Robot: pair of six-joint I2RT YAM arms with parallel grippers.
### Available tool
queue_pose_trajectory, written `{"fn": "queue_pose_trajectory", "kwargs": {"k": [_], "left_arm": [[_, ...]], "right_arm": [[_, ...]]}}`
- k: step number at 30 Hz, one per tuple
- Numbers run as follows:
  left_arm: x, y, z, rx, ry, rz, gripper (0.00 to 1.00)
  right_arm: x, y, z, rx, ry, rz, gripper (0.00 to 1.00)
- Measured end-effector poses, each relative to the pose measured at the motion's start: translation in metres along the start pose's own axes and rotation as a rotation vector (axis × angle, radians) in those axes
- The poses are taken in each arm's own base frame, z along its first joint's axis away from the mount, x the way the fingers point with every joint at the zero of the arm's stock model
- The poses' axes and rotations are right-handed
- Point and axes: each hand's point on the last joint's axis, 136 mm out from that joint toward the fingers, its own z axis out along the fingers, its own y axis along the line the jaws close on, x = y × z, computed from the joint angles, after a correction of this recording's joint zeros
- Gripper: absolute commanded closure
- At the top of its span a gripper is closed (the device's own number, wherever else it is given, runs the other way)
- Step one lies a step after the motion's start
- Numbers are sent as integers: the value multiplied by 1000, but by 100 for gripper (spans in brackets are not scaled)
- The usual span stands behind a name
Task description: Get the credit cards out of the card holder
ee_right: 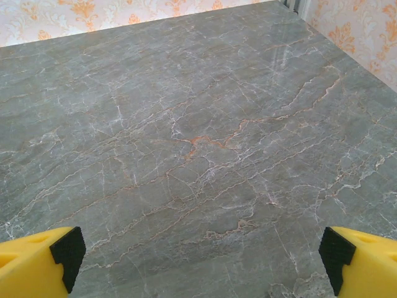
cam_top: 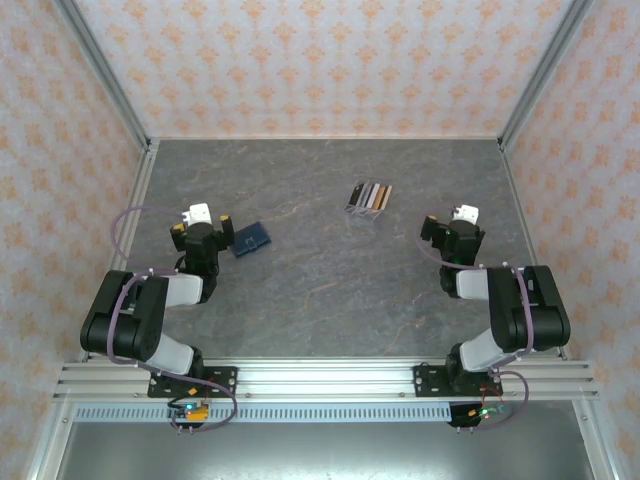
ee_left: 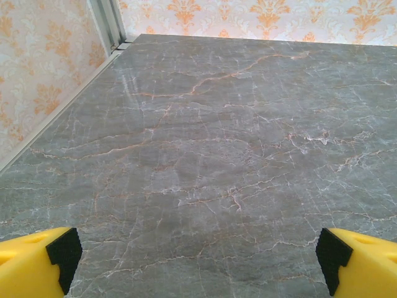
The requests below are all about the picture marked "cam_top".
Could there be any grey metal panel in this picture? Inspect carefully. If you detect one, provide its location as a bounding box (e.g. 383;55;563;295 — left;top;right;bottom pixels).
54;422;591;480

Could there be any aluminium side rail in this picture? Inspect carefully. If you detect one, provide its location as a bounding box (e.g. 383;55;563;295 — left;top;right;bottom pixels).
79;139;161;362
499;142;572;362

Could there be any aluminium mounting rail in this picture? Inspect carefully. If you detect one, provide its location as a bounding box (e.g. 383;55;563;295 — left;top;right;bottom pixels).
52;358;601;402

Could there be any aluminium frame post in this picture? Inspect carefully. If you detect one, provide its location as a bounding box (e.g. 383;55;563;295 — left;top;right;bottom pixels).
498;0;596;150
52;0;152;151

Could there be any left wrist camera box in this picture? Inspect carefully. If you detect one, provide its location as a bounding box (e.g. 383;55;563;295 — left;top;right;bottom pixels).
181;201;214;226

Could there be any small controller circuit board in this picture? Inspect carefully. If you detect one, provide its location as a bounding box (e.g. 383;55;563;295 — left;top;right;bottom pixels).
167;401;211;422
448;402;511;430

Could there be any blue card holder wallet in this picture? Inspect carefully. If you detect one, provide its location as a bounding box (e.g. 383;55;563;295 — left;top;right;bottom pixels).
230;221;273;260

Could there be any grey slotted cable duct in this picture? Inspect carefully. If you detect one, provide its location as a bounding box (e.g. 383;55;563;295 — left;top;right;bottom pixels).
73;404;454;424

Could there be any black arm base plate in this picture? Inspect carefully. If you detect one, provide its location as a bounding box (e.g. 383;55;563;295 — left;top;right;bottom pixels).
412;364;504;399
146;365;239;399

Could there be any aluminium frame leg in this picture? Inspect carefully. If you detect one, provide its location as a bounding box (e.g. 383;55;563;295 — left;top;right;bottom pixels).
572;399;619;480
24;399;76;480

